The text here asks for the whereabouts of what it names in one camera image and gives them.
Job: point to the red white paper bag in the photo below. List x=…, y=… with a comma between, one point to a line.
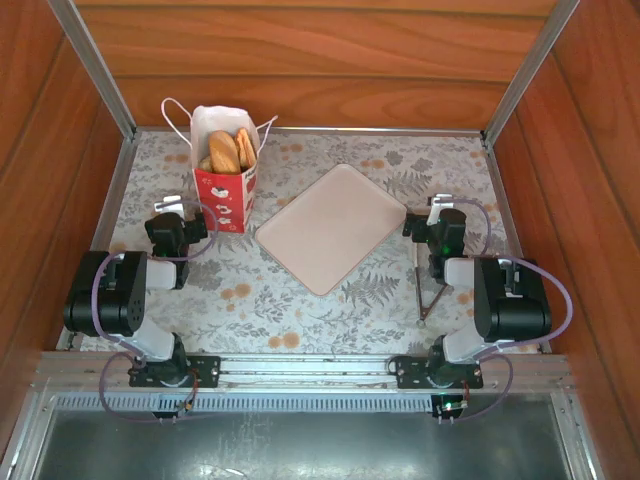
x=222, y=205

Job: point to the long golden bread roll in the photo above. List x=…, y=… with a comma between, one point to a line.
x=224, y=152

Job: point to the pink rectangular tray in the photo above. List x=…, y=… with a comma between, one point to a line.
x=330, y=230

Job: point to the braided golden pastry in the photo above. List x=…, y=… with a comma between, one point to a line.
x=245, y=147

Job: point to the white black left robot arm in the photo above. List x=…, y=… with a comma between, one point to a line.
x=110, y=295

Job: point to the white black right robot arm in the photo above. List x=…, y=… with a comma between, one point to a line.
x=515, y=300

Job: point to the floral tablecloth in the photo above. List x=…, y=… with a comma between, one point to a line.
x=300, y=310

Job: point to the aluminium base beam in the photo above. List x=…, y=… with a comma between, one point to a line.
x=300, y=370

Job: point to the small board with green light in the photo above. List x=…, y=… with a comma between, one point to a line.
x=450, y=407

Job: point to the small connector board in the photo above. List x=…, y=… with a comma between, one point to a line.
x=186, y=407

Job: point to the grey metal panel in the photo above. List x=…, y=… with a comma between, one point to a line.
x=300, y=450

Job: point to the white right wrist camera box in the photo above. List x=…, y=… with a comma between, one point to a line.
x=440, y=205

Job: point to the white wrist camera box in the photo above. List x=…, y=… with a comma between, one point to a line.
x=167, y=204
x=440, y=205

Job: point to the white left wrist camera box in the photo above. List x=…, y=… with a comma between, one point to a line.
x=167, y=204

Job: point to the aluminium side rail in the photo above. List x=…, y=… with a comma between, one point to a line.
x=111, y=200

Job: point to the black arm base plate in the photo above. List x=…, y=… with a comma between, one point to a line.
x=407, y=372
x=207, y=370

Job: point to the aluminium frame post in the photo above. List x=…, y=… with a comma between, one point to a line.
x=531, y=65
x=93, y=65

